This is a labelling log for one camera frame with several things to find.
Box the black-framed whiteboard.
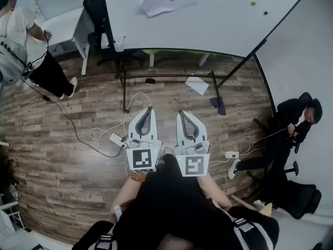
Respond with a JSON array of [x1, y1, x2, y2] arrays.
[[100, 0, 302, 58]]

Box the green table white legs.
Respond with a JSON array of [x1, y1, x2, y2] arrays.
[[142, 49, 218, 67]]

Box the white desk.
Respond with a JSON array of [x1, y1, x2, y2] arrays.
[[40, 6, 91, 76]]

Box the white metal rack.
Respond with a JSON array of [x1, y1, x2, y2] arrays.
[[0, 201, 27, 241]]

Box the grey harness strap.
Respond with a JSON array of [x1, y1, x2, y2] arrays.
[[95, 233, 116, 250], [232, 217, 274, 250]]

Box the light wooden board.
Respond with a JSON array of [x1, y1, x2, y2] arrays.
[[230, 194, 273, 218]]

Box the black cable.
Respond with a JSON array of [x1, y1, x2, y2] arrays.
[[20, 77, 125, 158]]

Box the white paper sheet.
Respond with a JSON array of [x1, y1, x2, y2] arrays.
[[139, 0, 198, 18]]

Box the marker pen holder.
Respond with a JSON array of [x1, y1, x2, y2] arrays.
[[114, 36, 127, 53]]

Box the white cable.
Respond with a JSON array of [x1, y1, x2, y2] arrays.
[[209, 128, 290, 164], [89, 92, 153, 142]]

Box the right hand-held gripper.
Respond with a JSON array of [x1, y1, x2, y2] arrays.
[[173, 110, 211, 177]]

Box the flat small white sheet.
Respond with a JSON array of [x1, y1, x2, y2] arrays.
[[184, 76, 210, 96]]

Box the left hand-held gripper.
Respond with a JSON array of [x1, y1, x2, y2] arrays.
[[126, 106, 162, 173]]

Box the wooden bead bracelet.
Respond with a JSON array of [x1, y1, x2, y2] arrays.
[[128, 171, 148, 183]]

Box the person's right forearm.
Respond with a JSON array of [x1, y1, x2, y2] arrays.
[[197, 174, 233, 211]]

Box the person's black clothing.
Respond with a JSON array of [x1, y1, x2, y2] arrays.
[[72, 154, 280, 250]]

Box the person's left forearm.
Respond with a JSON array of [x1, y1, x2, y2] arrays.
[[108, 171, 150, 218]]

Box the purple cloth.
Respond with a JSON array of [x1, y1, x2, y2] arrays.
[[209, 96, 227, 116]]

